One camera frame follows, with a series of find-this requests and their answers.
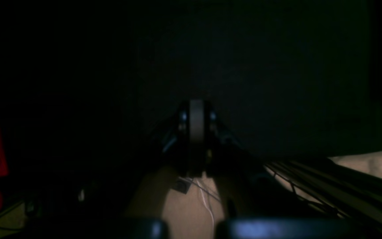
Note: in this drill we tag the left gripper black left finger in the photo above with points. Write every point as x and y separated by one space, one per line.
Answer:
168 143

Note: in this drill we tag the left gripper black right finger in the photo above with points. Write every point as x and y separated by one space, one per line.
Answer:
230 162

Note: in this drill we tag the black table cloth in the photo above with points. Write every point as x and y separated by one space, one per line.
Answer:
83 83

